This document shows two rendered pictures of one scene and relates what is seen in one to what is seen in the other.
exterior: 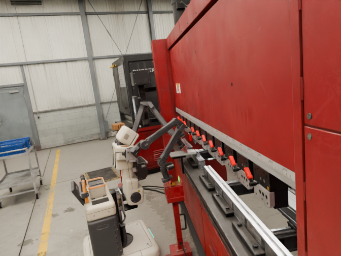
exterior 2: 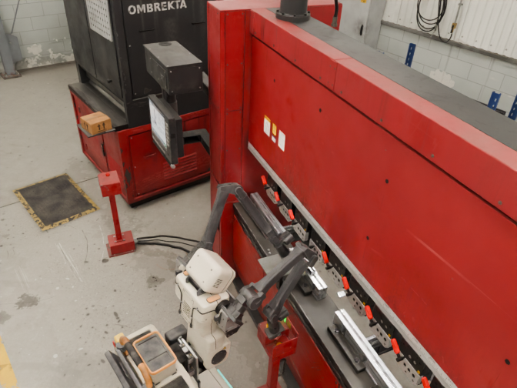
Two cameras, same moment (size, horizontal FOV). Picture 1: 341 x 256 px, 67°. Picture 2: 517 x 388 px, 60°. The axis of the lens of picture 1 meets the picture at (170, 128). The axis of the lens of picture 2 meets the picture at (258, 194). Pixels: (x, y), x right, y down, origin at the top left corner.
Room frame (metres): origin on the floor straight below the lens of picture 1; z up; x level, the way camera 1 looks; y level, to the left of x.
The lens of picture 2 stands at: (0.77, 0.74, 2.94)
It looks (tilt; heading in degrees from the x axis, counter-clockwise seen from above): 35 degrees down; 341
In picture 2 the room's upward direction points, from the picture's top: 3 degrees clockwise
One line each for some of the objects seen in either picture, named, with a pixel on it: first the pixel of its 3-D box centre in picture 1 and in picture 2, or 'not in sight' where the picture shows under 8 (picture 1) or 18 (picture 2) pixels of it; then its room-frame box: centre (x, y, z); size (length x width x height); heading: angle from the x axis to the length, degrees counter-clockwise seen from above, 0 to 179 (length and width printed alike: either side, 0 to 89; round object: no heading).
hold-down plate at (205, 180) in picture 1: (206, 182); (345, 347); (2.03, -0.25, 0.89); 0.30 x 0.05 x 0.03; 6
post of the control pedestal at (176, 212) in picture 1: (177, 223); (273, 371); (2.30, 0.04, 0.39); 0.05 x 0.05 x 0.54; 8
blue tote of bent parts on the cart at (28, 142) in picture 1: (14, 145); not in sight; (4.78, 2.96, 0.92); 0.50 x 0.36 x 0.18; 111
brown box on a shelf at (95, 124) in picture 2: (117, 126); (95, 122); (4.76, 0.98, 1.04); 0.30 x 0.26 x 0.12; 21
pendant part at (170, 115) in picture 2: (138, 108); (167, 128); (3.76, 0.43, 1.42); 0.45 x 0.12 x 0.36; 11
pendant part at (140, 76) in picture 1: (142, 100); (175, 109); (3.83, 0.36, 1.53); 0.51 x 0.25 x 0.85; 11
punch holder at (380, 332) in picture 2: (215, 143); (388, 324); (1.86, -0.32, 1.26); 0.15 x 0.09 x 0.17; 6
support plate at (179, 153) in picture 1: (181, 153); (282, 264); (2.62, -0.09, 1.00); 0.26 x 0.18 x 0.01; 96
